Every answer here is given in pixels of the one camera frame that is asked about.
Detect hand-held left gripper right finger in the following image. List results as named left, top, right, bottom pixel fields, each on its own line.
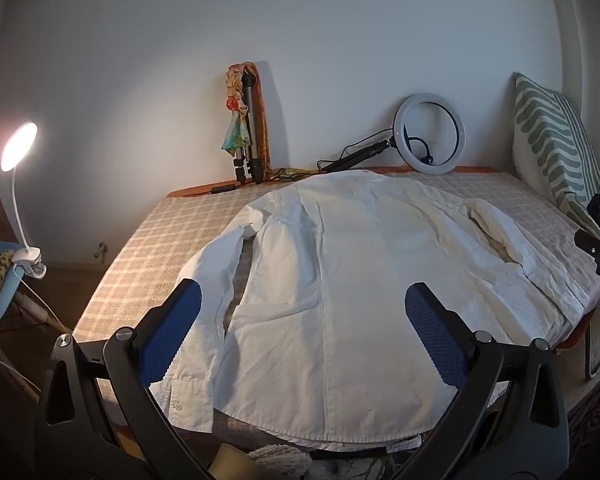
left=395, top=282, right=571, bottom=480

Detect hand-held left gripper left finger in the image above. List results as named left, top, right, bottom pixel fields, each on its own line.
left=35, top=278, right=216, bottom=480

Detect white long-sleeved shirt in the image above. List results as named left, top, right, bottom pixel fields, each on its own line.
left=147, top=169, right=588, bottom=453

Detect green striped pillow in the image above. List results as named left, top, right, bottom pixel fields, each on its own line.
left=510, top=72, right=600, bottom=247

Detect checkered bed mattress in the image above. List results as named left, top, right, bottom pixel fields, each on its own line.
left=72, top=170, right=600, bottom=453

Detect white fluffy cloth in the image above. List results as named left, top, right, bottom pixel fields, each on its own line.
left=247, top=444, right=312, bottom=480

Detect blue chair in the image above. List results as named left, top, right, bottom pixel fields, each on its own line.
left=0, top=222, right=66, bottom=401

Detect folded grey tripod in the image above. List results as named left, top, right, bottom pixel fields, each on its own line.
left=232, top=72, right=266, bottom=185

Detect white clip-on lamp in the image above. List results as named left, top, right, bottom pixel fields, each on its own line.
left=0, top=121, right=48, bottom=281

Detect white ring light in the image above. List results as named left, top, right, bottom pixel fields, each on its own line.
left=394, top=91, right=467, bottom=177

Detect black ring light cable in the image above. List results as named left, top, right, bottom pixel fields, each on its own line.
left=404, top=134, right=435, bottom=167

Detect black ring light stand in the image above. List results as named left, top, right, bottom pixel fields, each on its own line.
left=317, top=137, right=397, bottom=173

